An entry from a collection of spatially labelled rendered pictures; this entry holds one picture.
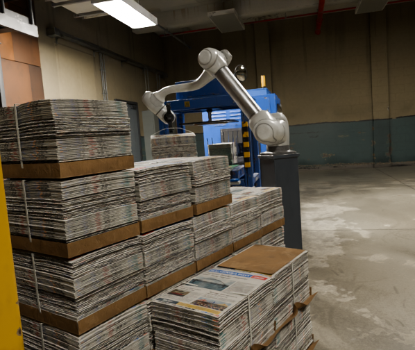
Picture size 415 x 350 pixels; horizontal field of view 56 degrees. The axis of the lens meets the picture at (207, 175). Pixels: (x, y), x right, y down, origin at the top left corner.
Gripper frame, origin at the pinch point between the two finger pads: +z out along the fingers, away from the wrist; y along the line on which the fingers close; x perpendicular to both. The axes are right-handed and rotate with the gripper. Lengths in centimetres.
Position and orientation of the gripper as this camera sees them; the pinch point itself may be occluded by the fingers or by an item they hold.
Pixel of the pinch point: (170, 117)
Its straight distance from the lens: 265.4
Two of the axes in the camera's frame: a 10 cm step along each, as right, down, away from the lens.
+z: 1.4, 1.6, -9.8
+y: 0.9, 9.8, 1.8
